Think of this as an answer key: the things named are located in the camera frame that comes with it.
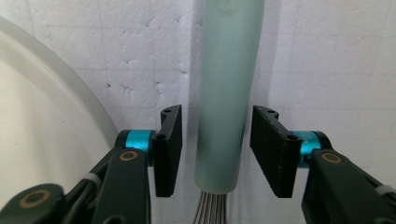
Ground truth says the white hook stand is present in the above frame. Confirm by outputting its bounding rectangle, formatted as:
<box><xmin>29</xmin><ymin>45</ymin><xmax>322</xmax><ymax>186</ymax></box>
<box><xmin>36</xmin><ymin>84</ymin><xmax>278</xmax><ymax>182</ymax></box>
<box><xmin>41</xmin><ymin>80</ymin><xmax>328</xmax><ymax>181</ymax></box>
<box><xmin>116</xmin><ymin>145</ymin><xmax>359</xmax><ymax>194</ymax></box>
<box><xmin>0</xmin><ymin>15</ymin><xmax>119</xmax><ymax>216</ymax></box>

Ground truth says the whisk with mint green handle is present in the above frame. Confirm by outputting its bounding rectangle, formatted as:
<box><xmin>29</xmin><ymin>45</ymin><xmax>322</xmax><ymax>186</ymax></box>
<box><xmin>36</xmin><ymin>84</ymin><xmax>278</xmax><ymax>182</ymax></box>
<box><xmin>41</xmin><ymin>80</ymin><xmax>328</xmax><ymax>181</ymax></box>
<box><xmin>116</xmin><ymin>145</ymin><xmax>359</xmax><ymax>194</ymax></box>
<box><xmin>191</xmin><ymin>0</ymin><xmax>266</xmax><ymax>224</ymax></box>

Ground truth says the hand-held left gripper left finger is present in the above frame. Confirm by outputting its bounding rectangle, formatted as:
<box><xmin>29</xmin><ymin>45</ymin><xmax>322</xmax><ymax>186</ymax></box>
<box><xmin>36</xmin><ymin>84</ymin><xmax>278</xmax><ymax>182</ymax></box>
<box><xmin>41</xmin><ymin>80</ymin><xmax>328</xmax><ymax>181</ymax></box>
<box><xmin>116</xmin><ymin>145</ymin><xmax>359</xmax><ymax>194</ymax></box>
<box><xmin>116</xmin><ymin>105</ymin><xmax>183</xmax><ymax>198</ymax></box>

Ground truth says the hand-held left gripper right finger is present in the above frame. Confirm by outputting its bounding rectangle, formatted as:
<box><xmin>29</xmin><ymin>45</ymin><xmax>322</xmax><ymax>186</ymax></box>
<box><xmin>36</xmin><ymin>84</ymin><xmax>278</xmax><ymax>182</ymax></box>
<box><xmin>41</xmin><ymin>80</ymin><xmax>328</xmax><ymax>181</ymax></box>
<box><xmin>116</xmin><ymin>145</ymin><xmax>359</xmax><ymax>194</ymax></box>
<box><xmin>249</xmin><ymin>105</ymin><xmax>332</xmax><ymax>199</ymax></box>

